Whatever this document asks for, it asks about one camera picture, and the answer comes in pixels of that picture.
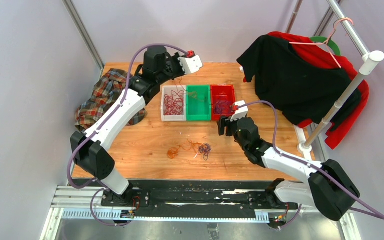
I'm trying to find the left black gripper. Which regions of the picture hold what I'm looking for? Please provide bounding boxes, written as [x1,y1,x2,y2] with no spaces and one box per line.
[157,52,188,85]

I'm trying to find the red cable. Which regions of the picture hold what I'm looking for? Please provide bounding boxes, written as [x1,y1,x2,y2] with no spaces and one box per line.
[163,89,186,117]

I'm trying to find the small orange cable bundle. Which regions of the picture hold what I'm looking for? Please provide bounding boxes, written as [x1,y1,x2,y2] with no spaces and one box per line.
[166,139,203,160]

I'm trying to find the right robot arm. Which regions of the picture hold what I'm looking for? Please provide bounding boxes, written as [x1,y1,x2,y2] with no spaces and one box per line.
[217,116,361,221]

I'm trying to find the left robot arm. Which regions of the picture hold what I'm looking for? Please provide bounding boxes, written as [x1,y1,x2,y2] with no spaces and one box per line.
[66,43,202,207]

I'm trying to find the white plastic bin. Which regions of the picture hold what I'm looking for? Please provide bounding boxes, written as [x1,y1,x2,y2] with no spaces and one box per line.
[160,85,187,122]

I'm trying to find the red plastic bin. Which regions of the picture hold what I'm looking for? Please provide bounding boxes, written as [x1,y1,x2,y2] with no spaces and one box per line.
[210,84,236,121]

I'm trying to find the green plastic bin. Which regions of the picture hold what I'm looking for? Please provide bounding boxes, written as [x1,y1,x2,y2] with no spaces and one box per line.
[185,85,211,121]

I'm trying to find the plaid flannel shirt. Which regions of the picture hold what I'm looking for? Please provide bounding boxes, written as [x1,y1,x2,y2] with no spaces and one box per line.
[74,68,147,133]

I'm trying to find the black shirt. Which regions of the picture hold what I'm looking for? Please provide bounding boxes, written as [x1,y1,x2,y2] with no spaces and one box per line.
[237,31,357,126]

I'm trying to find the red shirt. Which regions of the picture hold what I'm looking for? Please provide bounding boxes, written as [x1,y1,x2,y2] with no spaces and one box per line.
[243,31,371,150]

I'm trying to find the green hanger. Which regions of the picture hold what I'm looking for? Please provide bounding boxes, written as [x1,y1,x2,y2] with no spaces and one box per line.
[309,36,341,56]

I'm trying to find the white clothes rack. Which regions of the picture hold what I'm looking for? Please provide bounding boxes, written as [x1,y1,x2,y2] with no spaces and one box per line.
[284,0,384,154]

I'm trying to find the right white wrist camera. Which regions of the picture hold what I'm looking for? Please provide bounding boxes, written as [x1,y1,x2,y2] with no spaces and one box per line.
[230,100,249,122]

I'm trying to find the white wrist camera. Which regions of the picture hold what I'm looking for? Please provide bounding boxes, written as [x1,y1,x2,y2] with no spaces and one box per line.
[230,100,249,122]
[178,55,203,75]

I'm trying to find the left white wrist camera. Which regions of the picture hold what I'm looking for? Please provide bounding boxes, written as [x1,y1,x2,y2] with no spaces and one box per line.
[178,55,203,75]

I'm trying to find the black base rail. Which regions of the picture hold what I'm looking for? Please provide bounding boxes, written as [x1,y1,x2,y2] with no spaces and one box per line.
[100,179,298,219]

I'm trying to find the pink wire hanger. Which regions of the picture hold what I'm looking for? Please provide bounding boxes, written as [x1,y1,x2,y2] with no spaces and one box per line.
[289,17,354,69]

